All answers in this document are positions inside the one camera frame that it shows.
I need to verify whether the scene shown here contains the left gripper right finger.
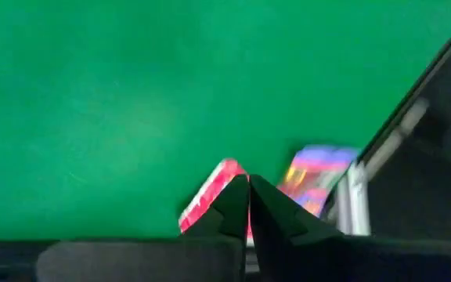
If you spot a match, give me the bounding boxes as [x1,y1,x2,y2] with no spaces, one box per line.
[250,174,451,282]

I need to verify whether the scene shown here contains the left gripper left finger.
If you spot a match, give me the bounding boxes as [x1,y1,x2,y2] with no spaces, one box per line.
[37,174,250,282]

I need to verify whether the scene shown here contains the red candy packet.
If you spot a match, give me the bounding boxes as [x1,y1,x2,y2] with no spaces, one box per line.
[178,157,254,248]

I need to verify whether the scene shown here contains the purple pink candy packet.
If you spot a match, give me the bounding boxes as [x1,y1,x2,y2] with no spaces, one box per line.
[278,144,362,219]

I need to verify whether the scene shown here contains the silver aluminium bracket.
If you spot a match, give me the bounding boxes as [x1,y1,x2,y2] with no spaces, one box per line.
[334,161,371,236]

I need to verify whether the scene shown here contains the black aluminium table frame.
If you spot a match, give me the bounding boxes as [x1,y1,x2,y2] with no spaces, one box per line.
[321,9,451,240]

